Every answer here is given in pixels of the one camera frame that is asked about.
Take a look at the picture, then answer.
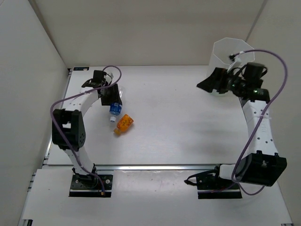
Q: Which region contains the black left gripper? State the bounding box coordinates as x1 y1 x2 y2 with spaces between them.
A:
100 83 122 106

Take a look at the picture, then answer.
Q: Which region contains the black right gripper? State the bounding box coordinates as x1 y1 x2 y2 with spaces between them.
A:
197 67 247 94

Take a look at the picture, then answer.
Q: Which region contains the blue-label clear bottle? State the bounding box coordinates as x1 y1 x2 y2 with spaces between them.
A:
109 88 123 122

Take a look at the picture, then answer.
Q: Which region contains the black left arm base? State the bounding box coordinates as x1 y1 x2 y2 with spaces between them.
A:
69 168 113 198

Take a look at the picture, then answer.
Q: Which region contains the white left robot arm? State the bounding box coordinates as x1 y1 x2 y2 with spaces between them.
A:
52 70 123 188

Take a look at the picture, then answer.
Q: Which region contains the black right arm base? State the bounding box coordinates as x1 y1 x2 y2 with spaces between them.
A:
184 165 242 200

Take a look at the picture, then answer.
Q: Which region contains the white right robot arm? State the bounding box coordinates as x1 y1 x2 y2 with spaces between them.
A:
197 62 287 188

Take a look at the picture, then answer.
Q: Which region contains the white translucent bin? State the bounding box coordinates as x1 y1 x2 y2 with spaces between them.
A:
206 37 256 97

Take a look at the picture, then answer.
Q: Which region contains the orange sea-buckthorn juice bottle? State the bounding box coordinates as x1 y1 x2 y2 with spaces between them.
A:
114 114 134 136

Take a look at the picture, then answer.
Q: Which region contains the dark label sticker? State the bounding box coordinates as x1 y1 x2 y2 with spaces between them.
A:
73 67 89 71

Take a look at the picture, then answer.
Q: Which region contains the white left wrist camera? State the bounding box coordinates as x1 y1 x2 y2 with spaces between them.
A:
105 73 114 86

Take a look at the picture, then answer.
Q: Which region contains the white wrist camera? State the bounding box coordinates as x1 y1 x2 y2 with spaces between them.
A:
105 73 114 86
227 51 244 74

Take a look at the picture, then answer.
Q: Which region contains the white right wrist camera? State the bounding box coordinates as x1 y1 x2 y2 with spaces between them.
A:
227 51 244 74

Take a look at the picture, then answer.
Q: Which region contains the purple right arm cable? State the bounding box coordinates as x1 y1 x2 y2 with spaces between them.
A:
198 48 288 195

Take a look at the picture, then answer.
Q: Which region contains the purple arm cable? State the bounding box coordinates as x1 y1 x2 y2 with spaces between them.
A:
198 48 288 195
50 65 122 195

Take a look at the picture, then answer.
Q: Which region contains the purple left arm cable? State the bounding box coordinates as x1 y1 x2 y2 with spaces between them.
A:
50 65 122 195

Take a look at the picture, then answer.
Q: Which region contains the aluminium table edge rail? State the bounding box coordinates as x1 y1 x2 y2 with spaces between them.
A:
42 163 266 172

